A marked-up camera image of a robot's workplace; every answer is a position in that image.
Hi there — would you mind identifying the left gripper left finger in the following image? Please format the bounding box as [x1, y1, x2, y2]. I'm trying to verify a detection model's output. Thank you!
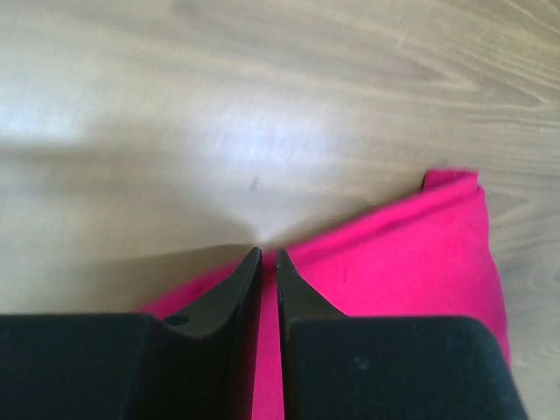
[1, 248, 263, 419]

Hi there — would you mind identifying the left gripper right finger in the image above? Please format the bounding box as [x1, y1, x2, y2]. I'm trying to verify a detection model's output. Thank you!
[276, 251, 527, 419]

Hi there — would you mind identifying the pink t shirt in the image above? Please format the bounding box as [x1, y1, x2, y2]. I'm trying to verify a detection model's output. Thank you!
[139, 168, 511, 420]

